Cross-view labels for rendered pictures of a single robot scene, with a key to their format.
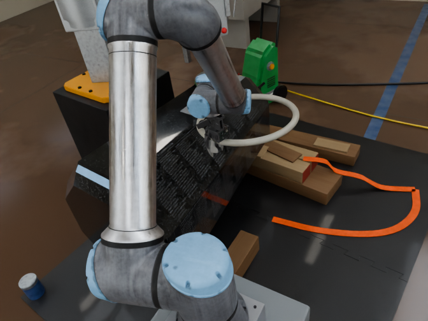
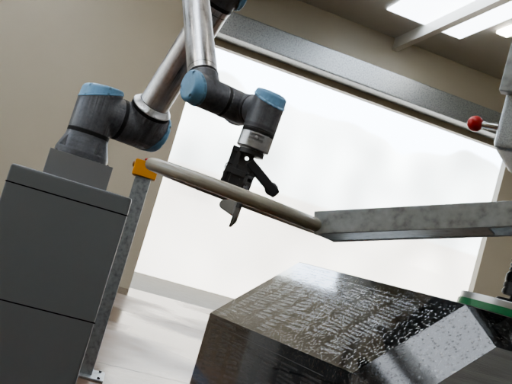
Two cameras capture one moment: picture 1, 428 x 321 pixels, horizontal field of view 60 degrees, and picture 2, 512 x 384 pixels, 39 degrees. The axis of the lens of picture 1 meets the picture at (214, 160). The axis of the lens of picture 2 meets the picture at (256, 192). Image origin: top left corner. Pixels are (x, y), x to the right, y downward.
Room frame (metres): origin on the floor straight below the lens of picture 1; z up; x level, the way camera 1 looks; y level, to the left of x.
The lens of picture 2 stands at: (2.60, -1.47, 0.78)
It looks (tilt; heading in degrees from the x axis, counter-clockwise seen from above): 5 degrees up; 130
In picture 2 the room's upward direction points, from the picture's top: 16 degrees clockwise
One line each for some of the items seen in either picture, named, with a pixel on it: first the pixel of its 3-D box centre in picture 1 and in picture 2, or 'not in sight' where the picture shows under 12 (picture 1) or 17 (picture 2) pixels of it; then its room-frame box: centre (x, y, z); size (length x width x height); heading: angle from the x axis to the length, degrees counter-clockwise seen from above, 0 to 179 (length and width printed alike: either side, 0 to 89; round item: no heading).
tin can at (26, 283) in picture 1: (32, 286); not in sight; (1.35, 1.16, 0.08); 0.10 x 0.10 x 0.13
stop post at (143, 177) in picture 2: not in sight; (116, 266); (-0.10, 0.92, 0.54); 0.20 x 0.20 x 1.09; 48
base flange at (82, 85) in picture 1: (109, 78); not in sight; (2.51, 0.64, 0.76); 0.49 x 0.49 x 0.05; 48
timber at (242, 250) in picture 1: (238, 258); not in sight; (1.33, -0.05, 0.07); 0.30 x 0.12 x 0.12; 143
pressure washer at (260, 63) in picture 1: (260, 58); not in sight; (3.18, -0.56, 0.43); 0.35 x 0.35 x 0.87; 33
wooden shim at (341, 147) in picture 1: (331, 145); not in sight; (2.18, -0.89, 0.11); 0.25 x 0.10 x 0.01; 54
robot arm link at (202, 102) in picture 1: (204, 101); (241, 108); (1.24, 0.00, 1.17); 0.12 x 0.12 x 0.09; 72
